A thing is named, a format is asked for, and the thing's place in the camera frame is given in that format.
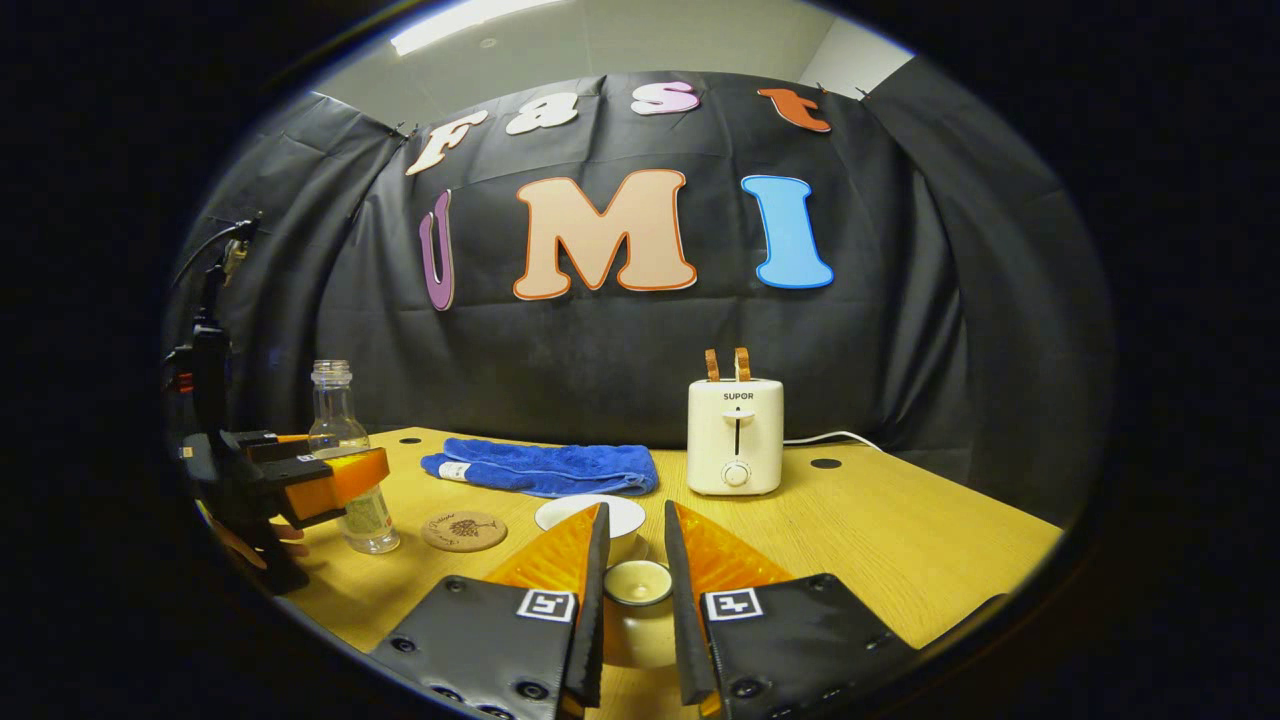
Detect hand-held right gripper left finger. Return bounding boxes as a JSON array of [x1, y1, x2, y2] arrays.
[[370, 502, 611, 720]]

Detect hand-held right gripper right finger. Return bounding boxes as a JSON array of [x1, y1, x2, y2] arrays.
[[664, 500, 916, 720]]

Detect clear glass water bottle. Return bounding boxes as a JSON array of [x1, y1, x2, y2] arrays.
[[307, 360, 401, 555]]

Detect cream teacup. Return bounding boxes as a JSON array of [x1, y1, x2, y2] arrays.
[[535, 494, 648, 566]]

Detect round cork coaster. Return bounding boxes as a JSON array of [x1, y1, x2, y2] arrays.
[[421, 511, 509, 553]]

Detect blue towel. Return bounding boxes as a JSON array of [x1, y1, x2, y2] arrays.
[[420, 437, 660, 499]]

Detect cream toaster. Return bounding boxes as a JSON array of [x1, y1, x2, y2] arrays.
[[686, 377, 786, 497]]

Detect black backdrop cloth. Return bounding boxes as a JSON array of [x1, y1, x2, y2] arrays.
[[165, 70, 1116, 526]]

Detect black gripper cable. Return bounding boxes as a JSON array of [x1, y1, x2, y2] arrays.
[[170, 213, 263, 301]]

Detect white toaster cable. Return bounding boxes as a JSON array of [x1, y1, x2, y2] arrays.
[[783, 431, 886, 453]]

